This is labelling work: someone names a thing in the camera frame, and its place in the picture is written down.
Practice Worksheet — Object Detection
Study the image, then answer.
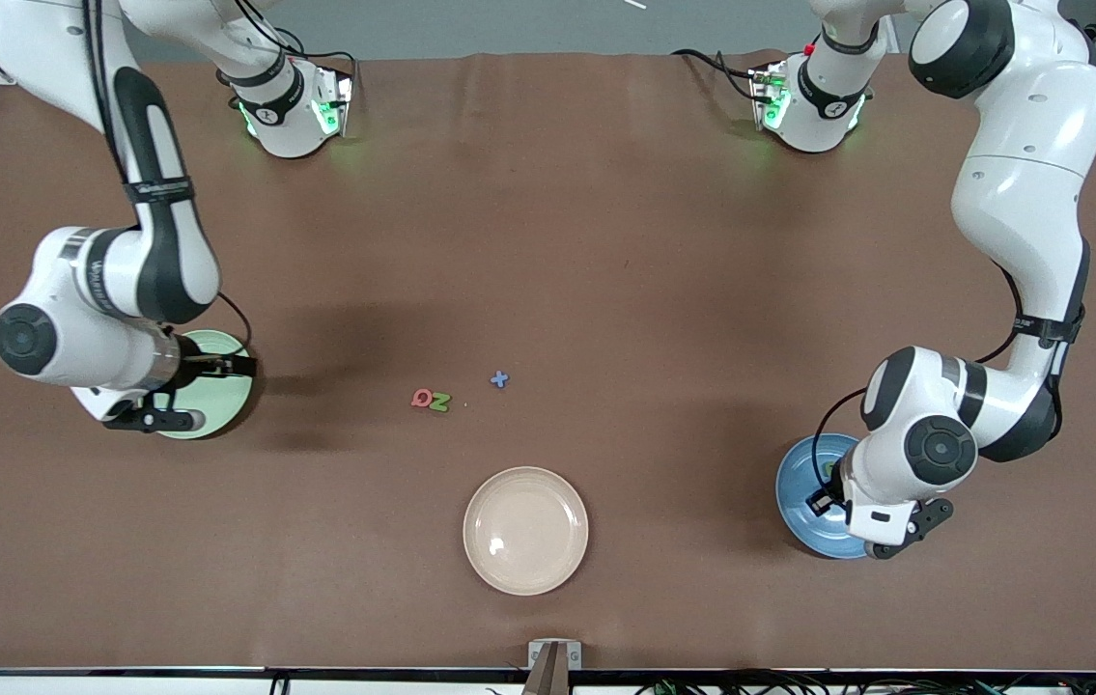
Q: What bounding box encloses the blue plastic plate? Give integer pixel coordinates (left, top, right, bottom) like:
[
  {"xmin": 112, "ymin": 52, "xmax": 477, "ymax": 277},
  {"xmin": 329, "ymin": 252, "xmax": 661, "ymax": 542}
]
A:
[{"xmin": 775, "ymin": 432, "xmax": 896, "ymax": 560}]

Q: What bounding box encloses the green plastic plate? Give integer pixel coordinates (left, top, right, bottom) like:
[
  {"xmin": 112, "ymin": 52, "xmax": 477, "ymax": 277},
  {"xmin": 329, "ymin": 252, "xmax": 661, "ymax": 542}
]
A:
[{"xmin": 154, "ymin": 330, "xmax": 255, "ymax": 441}]

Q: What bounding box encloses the brown table cover mat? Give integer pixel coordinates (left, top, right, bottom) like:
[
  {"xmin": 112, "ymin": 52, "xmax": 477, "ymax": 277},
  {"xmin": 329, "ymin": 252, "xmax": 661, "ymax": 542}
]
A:
[{"xmin": 0, "ymin": 50, "xmax": 1096, "ymax": 673}]

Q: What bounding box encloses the cream plastic plate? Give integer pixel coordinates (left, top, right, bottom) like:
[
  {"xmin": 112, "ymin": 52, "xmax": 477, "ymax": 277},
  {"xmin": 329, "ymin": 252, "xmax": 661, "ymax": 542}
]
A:
[{"xmin": 463, "ymin": 466, "xmax": 590, "ymax": 597}]

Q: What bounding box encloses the black velcro cable strap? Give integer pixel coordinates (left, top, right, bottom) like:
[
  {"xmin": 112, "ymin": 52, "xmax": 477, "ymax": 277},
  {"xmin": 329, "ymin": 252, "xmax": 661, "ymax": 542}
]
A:
[
  {"xmin": 1011, "ymin": 314, "xmax": 1084, "ymax": 347},
  {"xmin": 126, "ymin": 177, "xmax": 193, "ymax": 204}
]

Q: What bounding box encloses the metal table edge bracket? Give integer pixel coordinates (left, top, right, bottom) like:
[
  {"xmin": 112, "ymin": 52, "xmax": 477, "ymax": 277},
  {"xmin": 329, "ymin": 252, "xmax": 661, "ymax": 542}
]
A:
[{"xmin": 527, "ymin": 639, "xmax": 583, "ymax": 695}]

